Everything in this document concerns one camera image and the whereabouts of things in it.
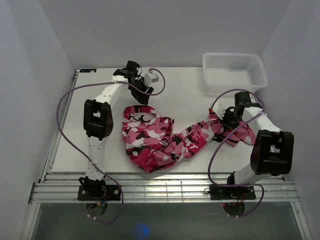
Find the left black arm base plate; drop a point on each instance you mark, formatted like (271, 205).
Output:
(105, 193)

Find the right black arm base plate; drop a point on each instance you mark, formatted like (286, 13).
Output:
(231, 193)

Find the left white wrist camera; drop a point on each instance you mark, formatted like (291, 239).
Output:
(150, 78)

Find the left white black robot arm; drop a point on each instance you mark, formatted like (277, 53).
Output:
(98, 125)

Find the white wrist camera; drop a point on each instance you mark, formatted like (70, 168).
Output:
(150, 78)
(218, 109)

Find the small label sticker on table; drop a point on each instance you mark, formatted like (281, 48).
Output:
(88, 70)

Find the aluminium frame rail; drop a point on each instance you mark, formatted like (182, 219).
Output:
(168, 188)

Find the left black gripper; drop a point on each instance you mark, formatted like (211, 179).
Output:
(141, 98)

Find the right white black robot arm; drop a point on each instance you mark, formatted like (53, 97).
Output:
(272, 151)

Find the pink camouflage trousers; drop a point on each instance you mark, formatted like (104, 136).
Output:
(151, 143)

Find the white plastic mesh basket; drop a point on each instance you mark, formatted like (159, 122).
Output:
(226, 71)

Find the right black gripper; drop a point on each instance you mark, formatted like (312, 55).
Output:
(224, 123)

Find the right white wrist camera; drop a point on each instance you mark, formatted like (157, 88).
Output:
(218, 109)

